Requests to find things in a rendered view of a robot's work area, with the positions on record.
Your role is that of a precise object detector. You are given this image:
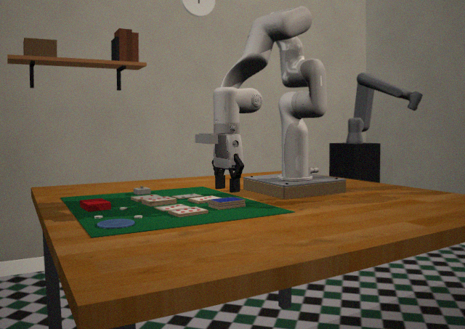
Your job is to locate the green card table mat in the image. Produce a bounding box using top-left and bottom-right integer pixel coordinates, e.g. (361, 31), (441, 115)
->
(61, 187), (295, 238)

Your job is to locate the blue flat disc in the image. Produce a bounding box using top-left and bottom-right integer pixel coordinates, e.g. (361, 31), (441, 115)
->
(97, 219), (135, 229)

